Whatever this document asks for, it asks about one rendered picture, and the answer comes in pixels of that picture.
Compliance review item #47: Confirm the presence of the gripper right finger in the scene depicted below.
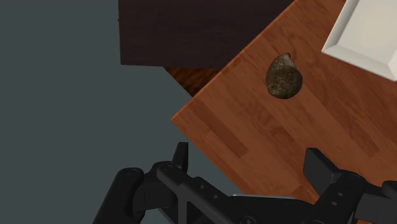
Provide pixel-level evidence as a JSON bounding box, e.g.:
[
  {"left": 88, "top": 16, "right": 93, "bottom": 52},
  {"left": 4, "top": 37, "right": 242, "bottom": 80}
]
[{"left": 303, "top": 147, "right": 397, "bottom": 224}]

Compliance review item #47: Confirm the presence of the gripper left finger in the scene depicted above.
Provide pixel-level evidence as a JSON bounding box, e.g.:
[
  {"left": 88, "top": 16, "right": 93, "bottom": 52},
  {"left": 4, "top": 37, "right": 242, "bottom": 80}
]
[{"left": 92, "top": 141, "right": 249, "bottom": 224}]

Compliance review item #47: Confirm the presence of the white square plate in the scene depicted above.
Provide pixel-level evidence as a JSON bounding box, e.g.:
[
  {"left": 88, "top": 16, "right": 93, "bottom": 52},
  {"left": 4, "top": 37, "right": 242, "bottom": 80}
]
[{"left": 321, "top": 0, "right": 397, "bottom": 82}]

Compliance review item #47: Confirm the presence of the brown wooden table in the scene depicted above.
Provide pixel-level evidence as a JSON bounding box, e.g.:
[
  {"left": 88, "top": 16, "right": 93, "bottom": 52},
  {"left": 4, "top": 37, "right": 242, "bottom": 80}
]
[{"left": 163, "top": 0, "right": 397, "bottom": 224}]

